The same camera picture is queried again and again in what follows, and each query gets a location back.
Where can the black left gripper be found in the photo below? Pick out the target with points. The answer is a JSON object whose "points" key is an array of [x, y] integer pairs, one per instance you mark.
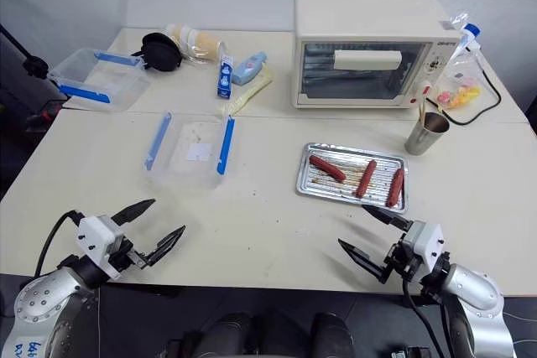
{"points": [[121, 255]]}

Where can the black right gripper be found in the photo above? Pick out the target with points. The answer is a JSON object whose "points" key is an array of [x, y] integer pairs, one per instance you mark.
{"points": [[403, 261]]}

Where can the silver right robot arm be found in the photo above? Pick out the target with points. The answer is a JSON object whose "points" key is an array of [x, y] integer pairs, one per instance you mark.
{"points": [[474, 286]]}

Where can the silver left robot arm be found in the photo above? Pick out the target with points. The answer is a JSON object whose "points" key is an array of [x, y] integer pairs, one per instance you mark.
{"points": [[46, 295]]}

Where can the red sausage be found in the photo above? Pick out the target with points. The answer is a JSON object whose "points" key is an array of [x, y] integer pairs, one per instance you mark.
{"points": [[366, 178], [327, 167], [395, 188]]}

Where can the clear box with blue clips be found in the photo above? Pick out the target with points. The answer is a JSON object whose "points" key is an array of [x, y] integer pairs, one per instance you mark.
{"points": [[191, 165], [98, 79]]}

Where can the silver metal baking tray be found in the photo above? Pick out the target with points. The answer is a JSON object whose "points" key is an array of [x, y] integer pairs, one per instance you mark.
{"points": [[348, 152]]}

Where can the dark rounded shape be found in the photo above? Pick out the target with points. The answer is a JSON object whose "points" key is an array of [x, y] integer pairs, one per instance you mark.
{"points": [[230, 335], [331, 335]]}

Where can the stainless steel cup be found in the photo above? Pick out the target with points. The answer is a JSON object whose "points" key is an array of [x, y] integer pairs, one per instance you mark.
{"points": [[425, 136]]}

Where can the black and red device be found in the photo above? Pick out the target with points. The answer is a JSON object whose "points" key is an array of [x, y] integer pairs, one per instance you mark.
{"points": [[44, 115]]}

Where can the blue and white carton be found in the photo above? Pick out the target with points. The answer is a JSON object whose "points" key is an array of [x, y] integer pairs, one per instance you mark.
{"points": [[225, 77]]}

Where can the yellow brush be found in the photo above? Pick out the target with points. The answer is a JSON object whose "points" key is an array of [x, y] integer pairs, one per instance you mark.
{"points": [[251, 91]]}

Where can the black round zip case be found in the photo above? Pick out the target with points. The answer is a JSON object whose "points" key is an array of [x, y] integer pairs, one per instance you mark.
{"points": [[159, 51]]}

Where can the clear plastic bag of candy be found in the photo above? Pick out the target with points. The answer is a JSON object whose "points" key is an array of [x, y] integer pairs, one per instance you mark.
{"points": [[461, 77]]}

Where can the light blue bottle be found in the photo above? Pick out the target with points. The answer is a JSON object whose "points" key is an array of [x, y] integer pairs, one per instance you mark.
{"points": [[248, 69]]}

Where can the plastic-wrapped beige stack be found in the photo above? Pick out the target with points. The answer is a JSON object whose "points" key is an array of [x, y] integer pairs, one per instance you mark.
{"points": [[201, 44]]}

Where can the black stand clamp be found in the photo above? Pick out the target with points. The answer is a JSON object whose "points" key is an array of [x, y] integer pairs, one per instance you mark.
{"points": [[35, 66]]}

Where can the cream toaster oven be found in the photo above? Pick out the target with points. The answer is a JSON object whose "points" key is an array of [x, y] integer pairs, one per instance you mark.
{"points": [[365, 18]]}

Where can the white bottle with blue cap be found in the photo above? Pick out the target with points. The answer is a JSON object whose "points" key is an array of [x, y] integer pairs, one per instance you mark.
{"points": [[470, 32]]}

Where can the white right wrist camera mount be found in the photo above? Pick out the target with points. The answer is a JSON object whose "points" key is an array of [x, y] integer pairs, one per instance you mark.
{"points": [[425, 240]]}

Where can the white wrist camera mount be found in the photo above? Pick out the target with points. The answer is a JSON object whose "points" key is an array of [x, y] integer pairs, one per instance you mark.
{"points": [[97, 231], [425, 240]]}

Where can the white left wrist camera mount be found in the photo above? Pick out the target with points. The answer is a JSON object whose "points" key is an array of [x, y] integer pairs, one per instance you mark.
{"points": [[97, 231]]}

